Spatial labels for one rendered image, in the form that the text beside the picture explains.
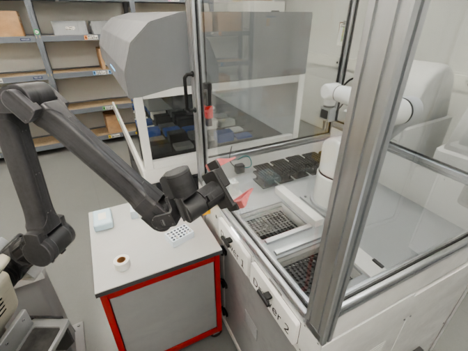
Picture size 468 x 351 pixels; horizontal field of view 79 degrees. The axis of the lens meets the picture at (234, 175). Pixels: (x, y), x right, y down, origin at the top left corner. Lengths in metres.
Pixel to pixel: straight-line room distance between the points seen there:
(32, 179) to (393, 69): 0.77
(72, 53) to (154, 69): 3.41
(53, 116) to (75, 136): 0.06
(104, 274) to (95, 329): 0.85
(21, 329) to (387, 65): 1.00
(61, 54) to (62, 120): 4.35
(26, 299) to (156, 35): 1.44
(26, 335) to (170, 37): 1.40
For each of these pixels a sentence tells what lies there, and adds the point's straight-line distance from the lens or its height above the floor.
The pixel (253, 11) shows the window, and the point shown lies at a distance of 0.90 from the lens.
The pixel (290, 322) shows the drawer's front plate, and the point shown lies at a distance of 1.04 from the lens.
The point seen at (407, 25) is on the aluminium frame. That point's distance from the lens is 0.53.
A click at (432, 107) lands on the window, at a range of 0.69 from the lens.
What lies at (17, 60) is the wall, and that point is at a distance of 5.08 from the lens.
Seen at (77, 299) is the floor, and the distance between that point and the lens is 2.47.
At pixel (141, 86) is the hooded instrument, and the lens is 1.70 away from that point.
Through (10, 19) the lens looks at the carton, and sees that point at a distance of 4.61.
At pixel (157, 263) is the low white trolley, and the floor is 0.76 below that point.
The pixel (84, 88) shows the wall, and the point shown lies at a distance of 5.12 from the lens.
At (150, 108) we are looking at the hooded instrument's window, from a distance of 1.76.
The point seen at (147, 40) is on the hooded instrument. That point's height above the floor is 1.65.
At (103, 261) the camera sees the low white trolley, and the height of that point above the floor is 0.76.
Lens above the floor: 1.77
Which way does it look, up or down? 30 degrees down
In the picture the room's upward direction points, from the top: straight up
